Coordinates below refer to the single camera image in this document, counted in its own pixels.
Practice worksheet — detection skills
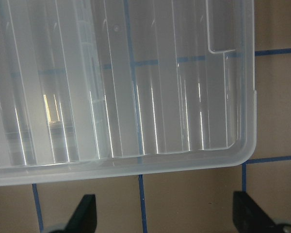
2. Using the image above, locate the clear plastic box lid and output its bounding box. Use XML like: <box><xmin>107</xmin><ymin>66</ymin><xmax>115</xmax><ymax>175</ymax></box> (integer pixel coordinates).
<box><xmin>0</xmin><ymin>0</ymin><xmax>257</xmax><ymax>186</ymax></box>

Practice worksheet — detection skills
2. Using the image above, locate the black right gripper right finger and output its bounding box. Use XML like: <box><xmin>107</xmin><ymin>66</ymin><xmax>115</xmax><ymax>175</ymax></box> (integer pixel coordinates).
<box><xmin>233</xmin><ymin>191</ymin><xmax>284</xmax><ymax>233</ymax></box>

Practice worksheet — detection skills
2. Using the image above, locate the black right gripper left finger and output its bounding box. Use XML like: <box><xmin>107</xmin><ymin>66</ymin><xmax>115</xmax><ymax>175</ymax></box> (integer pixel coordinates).
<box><xmin>64</xmin><ymin>194</ymin><xmax>97</xmax><ymax>233</ymax></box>

